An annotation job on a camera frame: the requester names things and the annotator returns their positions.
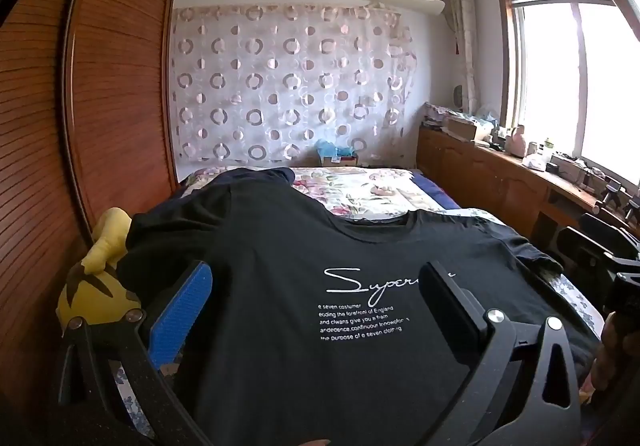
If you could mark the circle-patterned sheer curtain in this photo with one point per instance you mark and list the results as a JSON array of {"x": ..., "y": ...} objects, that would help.
[{"x": 290, "y": 76}]

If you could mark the white plastic bag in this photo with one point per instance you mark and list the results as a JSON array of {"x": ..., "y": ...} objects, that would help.
[{"x": 535, "y": 161}]

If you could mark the yellow plush toy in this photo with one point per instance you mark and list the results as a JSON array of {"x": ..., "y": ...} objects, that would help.
[{"x": 107, "y": 236}]

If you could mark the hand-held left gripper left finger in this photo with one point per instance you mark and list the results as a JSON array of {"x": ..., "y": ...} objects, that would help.
[{"x": 182, "y": 316}]

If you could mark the pink kettle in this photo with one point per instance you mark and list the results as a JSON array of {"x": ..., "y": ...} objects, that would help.
[{"x": 516, "y": 140}]

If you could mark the navy folded garment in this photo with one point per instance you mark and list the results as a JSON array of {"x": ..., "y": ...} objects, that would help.
[{"x": 250, "y": 176}]

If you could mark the window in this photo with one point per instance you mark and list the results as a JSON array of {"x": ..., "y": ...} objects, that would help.
[{"x": 550, "y": 76}]

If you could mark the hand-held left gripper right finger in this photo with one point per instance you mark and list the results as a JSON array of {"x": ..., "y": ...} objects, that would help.
[{"x": 452, "y": 303}]

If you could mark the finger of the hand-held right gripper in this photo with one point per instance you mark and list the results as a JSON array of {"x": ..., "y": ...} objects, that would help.
[{"x": 585, "y": 238}]

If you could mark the black printed T-shirt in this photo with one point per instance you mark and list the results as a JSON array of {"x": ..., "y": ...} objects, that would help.
[{"x": 300, "y": 251}]

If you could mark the pink floral quilt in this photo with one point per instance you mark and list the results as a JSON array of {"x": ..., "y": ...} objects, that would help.
[{"x": 350, "y": 191}]

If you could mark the long wooden cabinet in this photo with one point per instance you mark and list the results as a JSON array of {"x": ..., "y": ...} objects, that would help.
[{"x": 480, "y": 176}]

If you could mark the cardboard box with blue cloth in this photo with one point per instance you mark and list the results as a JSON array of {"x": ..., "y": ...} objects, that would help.
[{"x": 345, "y": 159}]

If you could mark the beige window curtain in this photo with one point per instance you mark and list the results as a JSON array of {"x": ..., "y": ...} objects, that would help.
[{"x": 467, "y": 41}]

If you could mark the bed with floral sheet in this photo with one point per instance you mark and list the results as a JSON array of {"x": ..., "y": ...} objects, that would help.
[{"x": 575, "y": 301}]

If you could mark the flat cardboard box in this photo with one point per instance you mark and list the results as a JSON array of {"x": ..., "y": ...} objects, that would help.
[{"x": 467, "y": 127}]

